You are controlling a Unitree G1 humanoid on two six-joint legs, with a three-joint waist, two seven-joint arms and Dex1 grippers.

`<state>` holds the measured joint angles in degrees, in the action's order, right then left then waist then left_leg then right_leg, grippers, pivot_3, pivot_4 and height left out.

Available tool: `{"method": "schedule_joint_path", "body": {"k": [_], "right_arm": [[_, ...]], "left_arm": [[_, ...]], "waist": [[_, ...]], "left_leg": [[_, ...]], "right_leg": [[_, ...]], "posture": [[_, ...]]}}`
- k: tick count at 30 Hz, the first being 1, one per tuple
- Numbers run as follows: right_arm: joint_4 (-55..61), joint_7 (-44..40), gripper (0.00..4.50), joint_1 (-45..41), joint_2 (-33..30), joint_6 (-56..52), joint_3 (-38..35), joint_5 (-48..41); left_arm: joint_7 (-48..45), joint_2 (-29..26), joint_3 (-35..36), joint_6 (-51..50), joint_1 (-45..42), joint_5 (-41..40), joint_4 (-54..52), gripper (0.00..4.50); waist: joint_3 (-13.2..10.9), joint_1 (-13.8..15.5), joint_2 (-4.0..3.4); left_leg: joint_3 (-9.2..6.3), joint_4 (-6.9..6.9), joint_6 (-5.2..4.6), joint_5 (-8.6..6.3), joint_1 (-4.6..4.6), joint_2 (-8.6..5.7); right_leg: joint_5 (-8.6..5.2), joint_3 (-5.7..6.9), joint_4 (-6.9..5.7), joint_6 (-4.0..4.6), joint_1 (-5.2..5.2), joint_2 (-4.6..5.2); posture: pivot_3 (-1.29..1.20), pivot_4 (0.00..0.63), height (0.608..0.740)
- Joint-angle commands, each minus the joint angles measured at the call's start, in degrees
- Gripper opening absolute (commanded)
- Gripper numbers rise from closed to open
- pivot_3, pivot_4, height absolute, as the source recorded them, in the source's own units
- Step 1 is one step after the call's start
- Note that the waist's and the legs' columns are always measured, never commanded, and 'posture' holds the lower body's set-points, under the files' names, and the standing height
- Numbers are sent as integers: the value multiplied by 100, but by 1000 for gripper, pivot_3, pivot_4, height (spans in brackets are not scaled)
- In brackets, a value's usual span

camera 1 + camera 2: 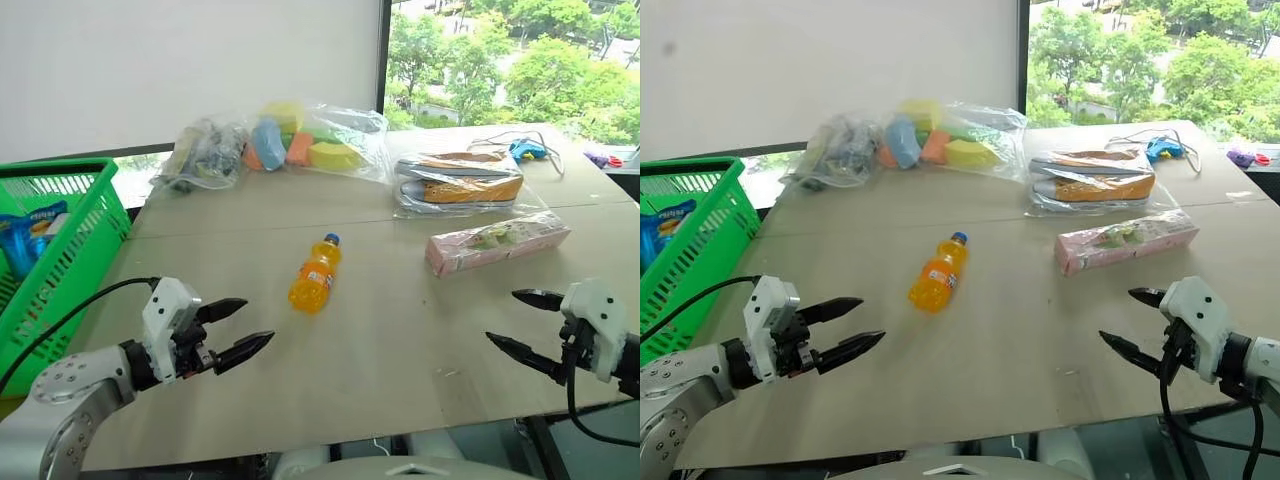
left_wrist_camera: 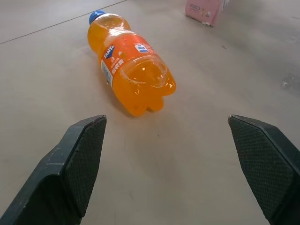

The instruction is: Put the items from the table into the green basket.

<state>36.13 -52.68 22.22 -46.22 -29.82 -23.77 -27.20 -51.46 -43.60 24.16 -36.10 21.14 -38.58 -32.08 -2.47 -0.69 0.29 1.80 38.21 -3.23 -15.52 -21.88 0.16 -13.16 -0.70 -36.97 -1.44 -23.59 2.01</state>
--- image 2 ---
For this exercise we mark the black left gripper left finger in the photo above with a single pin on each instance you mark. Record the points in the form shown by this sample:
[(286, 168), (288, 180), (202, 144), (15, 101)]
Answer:
[(70, 168)]

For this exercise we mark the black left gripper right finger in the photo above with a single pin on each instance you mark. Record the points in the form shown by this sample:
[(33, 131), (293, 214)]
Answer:
[(264, 164)]

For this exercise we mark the orange Fanta soda bottle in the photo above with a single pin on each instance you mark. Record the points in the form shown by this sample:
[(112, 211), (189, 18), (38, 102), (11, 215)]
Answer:
[(131, 68)]

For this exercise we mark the pink carton box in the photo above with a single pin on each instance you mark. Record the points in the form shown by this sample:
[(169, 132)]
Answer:
[(202, 10)]

